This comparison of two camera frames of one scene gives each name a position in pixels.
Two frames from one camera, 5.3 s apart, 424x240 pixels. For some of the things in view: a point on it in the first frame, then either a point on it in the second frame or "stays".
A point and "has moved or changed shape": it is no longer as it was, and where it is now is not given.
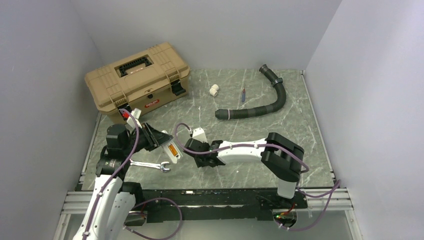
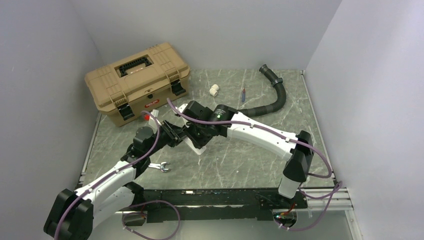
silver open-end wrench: [161, 166] stays
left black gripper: [157, 138] → [174, 133]
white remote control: [172, 150] has moved or changed shape
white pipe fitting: [213, 90] stays
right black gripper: [199, 163] → [198, 143]
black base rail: [217, 205] stays
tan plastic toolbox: [143, 82] stays
